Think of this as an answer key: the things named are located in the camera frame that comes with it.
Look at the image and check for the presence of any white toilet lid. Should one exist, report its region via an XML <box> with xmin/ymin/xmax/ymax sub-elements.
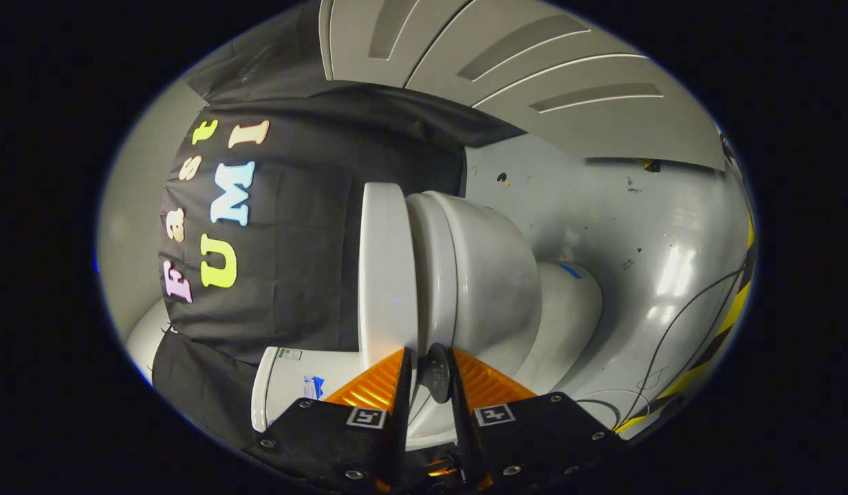
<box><xmin>358</xmin><ymin>182</ymin><xmax>419</xmax><ymax>372</ymax></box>

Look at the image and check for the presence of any yellow black floor tape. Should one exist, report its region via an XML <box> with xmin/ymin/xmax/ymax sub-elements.
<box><xmin>616</xmin><ymin>213</ymin><xmax>754</xmax><ymax>434</ymax></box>

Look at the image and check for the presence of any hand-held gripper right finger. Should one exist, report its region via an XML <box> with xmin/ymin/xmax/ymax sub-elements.
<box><xmin>446</xmin><ymin>346</ymin><xmax>627</xmax><ymax>493</ymax></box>

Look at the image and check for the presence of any black lid handle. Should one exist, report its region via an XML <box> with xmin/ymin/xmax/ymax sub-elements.
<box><xmin>419</xmin><ymin>342</ymin><xmax>453</xmax><ymax>405</ymax></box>

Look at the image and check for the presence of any grey drawer cabinet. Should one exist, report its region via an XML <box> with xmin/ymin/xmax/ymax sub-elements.
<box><xmin>318</xmin><ymin>0</ymin><xmax>727</xmax><ymax>173</ymax></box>

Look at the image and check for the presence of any white toilet seat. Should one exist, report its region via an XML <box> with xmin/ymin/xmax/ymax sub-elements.
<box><xmin>405</xmin><ymin>192</ymin><xmax>459</xmax><ymax>358</ymax></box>

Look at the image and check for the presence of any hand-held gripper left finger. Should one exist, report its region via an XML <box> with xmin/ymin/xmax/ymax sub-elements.
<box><xmin>243</xmin><ymin>347</ymin><xmax>414</xmax><ymax>495</ymax></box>

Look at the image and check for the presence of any white ceramic toilet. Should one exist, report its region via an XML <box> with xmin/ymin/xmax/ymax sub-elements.
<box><xmin>250</xmin><ymin>191</ymin><xmax>603</xmax><ymax>451</ymax></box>

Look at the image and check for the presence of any thin black floor cable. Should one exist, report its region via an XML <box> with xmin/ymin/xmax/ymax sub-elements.
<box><xmin>575</xmin><ymin>265</ymin><xmax>748</xmax><ymax>430</ymax></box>

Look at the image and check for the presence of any black backdrop cloth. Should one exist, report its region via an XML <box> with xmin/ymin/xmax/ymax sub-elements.
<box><xmin>152</xmin><ymin>7</ymin><xmax>528</xmax><ymax>448</ymax></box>

